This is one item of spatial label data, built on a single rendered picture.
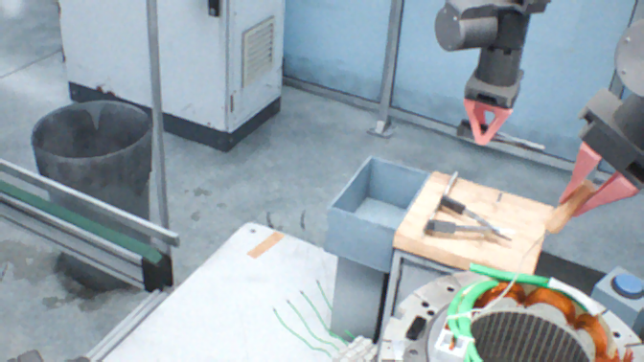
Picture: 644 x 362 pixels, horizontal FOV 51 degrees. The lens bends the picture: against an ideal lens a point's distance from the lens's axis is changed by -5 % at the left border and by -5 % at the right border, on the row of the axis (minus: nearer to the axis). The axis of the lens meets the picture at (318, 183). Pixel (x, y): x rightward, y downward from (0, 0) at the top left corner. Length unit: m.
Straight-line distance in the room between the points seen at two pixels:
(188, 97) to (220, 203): 0.56
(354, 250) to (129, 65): 2.39
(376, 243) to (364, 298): 0.14
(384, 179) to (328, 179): 1.86
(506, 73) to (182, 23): 2.21
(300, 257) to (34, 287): 1.38
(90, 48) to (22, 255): 1.18
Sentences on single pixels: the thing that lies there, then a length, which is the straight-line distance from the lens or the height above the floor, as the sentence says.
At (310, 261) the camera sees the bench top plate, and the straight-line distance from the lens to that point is 1.37.
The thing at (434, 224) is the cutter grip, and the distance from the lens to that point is 0.98.
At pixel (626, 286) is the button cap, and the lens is 1.05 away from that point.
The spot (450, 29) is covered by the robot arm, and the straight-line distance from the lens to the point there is 0.89.
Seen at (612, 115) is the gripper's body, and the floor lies 1.41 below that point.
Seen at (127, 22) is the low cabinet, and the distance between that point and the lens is 3.23.
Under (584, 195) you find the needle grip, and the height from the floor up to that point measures 1.33.
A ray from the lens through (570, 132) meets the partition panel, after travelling 3.15.
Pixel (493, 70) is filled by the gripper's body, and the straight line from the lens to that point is 0.95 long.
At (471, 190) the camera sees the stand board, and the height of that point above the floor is 1.07.
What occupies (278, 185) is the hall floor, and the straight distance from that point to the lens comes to 2.96.
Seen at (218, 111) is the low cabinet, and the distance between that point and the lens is 3.08.
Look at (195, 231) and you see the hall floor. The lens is 2.71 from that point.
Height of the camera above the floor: 1.66
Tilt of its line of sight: 34 degrees down
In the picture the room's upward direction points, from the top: 4 degrees clockwise
